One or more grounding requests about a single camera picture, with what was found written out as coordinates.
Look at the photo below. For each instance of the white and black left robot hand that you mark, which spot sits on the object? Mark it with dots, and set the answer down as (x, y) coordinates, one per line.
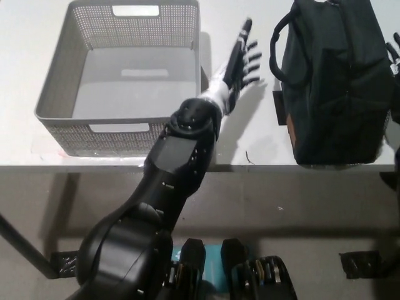
(231, 75)

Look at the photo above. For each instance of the grey perforated plastic basket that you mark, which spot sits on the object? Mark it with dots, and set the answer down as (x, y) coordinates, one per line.
(125, 78)

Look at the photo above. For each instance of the short dark thread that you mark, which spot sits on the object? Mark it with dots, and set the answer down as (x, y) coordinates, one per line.
(249, 157)

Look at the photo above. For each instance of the black floor tape patch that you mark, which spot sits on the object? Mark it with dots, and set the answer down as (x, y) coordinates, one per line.
(64, 265)
(359, 264)

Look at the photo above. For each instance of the dark metal table leg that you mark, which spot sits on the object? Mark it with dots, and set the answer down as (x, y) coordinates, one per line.
(28, 245)

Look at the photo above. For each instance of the dark fabric lunch bag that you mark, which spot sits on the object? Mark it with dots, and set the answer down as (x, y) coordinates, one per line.
(334, 93)

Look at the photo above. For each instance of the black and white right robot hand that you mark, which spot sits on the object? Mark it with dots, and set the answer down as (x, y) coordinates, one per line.
(396, 56)

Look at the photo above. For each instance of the black tape patch on table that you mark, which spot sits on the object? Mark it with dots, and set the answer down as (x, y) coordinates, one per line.
(279, 107)

